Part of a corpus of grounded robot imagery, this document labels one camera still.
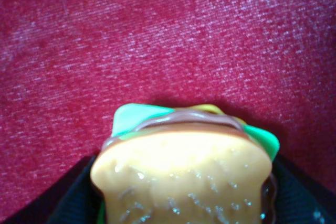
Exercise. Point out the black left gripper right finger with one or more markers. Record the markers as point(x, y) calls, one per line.
point(291, 196)

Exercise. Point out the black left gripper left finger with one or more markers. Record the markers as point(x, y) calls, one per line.
point(72, 199)

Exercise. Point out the toy hamburger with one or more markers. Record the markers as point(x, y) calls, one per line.
point(185, 165)

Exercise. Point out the red table cloth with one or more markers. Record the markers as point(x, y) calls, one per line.
point(67, 65)

